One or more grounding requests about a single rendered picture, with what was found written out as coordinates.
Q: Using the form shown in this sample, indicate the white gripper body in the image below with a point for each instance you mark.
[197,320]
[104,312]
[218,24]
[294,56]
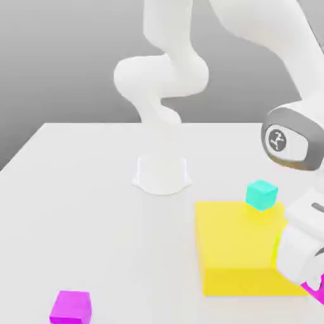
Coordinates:
[296,253]

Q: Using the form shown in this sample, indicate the small magenta cube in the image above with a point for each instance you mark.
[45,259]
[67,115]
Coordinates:
[318,296]
[71,306]

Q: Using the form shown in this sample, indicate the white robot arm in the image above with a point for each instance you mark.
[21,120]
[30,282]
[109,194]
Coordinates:
[162,76]

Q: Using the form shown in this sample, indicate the small cyan cube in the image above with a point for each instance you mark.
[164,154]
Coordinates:
[261,194]

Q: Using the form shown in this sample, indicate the large yellow box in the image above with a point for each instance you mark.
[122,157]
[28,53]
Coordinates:
[235,243]

